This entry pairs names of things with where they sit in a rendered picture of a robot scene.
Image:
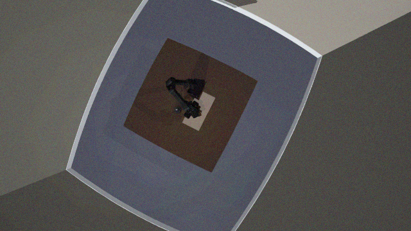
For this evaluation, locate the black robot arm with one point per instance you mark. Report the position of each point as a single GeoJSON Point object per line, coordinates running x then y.
{"type": "Point", "coordinates": [188, 107]}

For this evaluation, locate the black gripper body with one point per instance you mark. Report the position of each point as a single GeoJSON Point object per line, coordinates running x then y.
{"type": "Point", "coordinates": [187, 115]}

